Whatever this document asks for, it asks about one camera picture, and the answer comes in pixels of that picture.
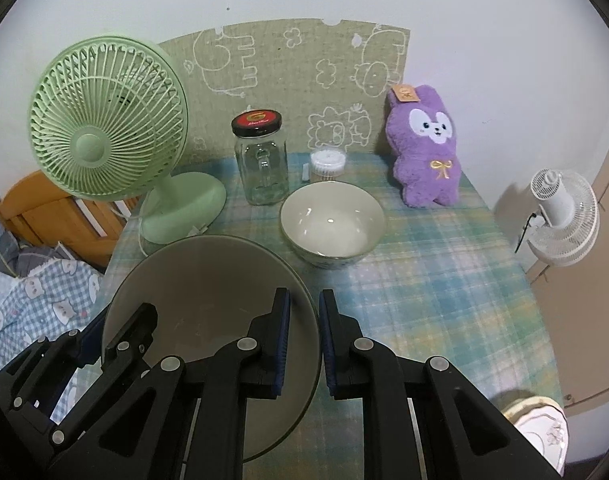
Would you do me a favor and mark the purple plush bunny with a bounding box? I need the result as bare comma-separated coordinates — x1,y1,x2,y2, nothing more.
386,84,469,208

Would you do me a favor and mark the large floral ceramic bowl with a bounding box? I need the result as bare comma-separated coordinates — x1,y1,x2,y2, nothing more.
279,182,386,270

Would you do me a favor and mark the cotton swab container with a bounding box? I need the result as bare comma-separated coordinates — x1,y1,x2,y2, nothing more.
309,149,347,184

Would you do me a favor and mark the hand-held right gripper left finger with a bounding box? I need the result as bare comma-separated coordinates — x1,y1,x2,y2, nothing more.
47,287,291,480

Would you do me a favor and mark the blue checked blanket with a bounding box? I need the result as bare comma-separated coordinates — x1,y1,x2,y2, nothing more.
0,257,105,426

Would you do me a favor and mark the wooden headboard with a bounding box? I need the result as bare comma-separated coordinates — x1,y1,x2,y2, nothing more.
0,170,140,268

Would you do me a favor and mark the green desk fan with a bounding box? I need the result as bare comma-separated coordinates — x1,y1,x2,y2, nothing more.
27,35,228,247

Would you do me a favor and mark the white standing fan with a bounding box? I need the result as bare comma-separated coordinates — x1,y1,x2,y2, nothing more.
528,168,599,267

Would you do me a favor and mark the white plate red pattern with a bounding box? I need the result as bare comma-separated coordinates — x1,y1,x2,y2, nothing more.
513,402,569,478

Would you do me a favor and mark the grey cloth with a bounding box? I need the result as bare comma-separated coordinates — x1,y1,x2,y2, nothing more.
0,215,80,278

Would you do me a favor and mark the beige door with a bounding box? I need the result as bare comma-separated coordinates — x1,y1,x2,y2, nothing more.
527,125,609,418

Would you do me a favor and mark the medium floral ceramic bowl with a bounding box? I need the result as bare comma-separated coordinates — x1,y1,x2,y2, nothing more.
101,234,321,463

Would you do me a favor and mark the green cartoon animal wall mat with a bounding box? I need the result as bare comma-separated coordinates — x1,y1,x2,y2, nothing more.
157,17,412,166

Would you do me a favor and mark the black fan cable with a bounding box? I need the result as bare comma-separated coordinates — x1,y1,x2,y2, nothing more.
515,212,540,256

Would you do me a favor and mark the white fan cable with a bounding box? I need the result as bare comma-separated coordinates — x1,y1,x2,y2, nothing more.
134,212,208,258

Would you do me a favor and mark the glass jar dark lid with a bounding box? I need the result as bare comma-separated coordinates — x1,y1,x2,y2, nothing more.
231,108,289,207

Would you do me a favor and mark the plaid tablecloth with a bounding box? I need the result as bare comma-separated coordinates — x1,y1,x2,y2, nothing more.
104,152,565,480

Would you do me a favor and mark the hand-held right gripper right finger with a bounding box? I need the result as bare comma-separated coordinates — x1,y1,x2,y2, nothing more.
319,288,563,480

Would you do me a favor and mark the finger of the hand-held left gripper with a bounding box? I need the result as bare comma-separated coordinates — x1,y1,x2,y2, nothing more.
49,302,158,443
0,316,106,411

